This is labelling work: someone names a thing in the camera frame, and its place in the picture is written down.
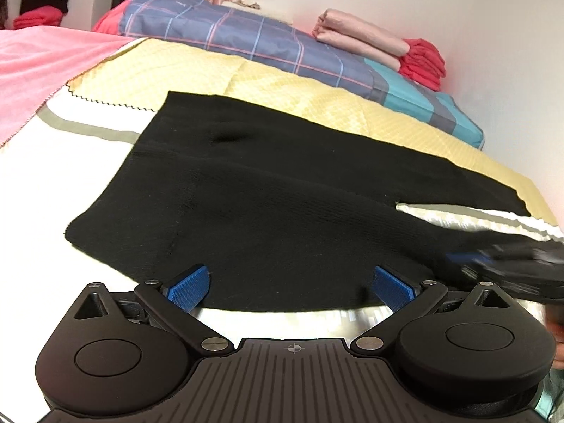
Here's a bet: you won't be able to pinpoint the black knit pants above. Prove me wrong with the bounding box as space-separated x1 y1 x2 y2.
65 92 529 312

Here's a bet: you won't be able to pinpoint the yellow quilted blanket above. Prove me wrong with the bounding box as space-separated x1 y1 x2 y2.
68 38 557 225

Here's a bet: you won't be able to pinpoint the folded red cloth stack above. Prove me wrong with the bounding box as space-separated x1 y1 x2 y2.
399 38 446 92

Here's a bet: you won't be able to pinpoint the folded pink cloth stack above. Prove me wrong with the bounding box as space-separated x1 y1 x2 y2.
313 9 410 72

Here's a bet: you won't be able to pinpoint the pink fleece blanket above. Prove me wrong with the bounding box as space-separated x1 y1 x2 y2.
0 26 142 144

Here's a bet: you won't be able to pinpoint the red pillow behind duvet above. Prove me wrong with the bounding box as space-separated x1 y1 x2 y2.
92 0 131 35

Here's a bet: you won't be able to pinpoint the blue plaid folded duvet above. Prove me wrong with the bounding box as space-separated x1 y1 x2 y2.
118 0 485 149

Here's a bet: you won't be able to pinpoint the red clothes pile background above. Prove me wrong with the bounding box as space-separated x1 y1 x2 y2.
12 6 63 30

